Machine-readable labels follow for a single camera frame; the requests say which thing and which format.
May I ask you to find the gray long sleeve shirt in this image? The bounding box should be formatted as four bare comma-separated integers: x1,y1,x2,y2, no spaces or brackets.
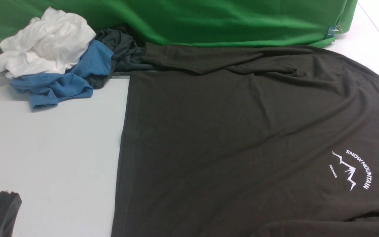
111,43,379,237

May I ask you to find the blue crumpled shirt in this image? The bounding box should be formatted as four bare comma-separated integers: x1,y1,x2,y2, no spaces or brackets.
10,39,114,110

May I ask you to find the white crumpled shirt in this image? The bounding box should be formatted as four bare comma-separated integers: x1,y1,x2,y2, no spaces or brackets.
0,7,96,78

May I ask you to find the dark teal crumpled shirt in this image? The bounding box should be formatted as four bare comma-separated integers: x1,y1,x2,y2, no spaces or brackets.
85,25,156,90

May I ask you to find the green backdrop cloth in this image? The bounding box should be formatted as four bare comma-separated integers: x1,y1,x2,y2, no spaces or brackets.
0,0,357,47

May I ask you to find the blue binder clip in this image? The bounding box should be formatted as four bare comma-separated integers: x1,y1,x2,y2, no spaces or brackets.
327,25,343,39

